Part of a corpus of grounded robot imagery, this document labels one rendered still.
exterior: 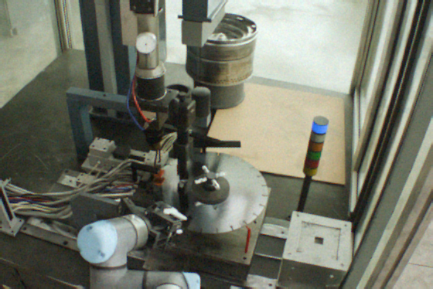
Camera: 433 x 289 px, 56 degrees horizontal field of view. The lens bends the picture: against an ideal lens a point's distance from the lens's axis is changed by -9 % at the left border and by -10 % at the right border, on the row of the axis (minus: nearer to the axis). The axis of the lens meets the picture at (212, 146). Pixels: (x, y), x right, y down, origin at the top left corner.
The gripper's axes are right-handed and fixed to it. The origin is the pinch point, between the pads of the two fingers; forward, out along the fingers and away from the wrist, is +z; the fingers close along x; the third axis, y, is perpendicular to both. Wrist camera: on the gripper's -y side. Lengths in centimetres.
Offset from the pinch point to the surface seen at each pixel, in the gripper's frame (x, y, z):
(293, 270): -5.8, 31.7, 18.2
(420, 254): -15, 81, 153
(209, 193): 5.0, 1.5, 15.2
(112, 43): 36, -65, 37
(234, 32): 57, -36, 76
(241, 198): 6.7, 9.6, 19.4
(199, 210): 0.6, 2.2, 10.8
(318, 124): 33.8, 22.2, 21.7
